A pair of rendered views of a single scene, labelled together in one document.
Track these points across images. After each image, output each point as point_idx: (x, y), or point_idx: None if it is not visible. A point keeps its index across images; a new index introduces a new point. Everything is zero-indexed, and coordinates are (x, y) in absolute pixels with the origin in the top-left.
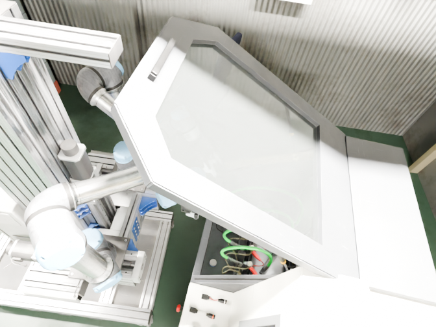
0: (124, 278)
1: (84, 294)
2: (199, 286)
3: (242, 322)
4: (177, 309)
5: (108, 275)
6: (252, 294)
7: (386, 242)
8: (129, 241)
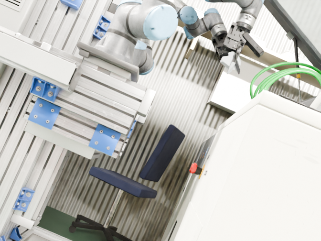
0: (137, 88)
1: (70, 86)
2: None
3: (320, 103)
4: (194, 163)
5: (175, 4)
6: (319, 96)
7: None
8: (137, 81)
